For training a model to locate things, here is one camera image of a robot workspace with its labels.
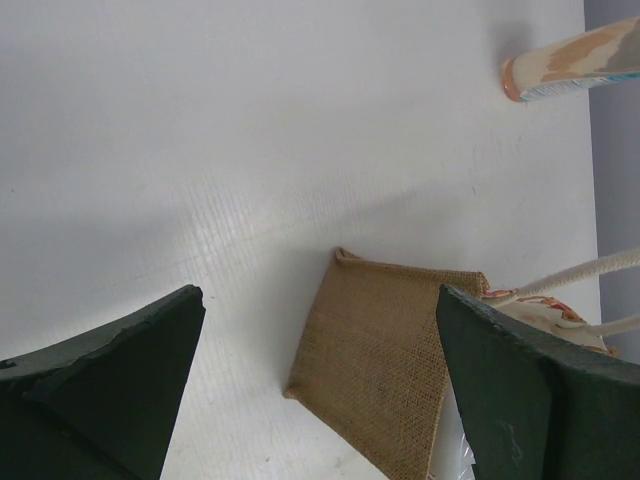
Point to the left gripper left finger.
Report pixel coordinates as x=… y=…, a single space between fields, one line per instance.
x=102 y=404

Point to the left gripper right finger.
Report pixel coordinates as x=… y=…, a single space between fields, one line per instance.
x=534 y=406

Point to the peach lotion bottle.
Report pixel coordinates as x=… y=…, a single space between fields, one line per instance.
x=599 y=57

